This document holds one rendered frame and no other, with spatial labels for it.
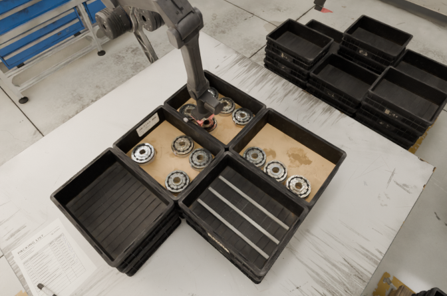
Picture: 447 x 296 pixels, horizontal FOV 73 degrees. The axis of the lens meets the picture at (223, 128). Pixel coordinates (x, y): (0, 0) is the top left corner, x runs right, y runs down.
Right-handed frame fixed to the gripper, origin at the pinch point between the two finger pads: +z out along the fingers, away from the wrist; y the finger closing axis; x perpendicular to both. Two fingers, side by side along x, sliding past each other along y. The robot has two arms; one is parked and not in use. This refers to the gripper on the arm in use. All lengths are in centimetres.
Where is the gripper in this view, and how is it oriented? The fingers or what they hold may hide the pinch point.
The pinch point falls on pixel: (205, 121)
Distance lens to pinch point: 142.1
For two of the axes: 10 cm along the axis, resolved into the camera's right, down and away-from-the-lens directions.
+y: 7.3, -5.7, 3.7
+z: 0.3, 5.7, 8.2
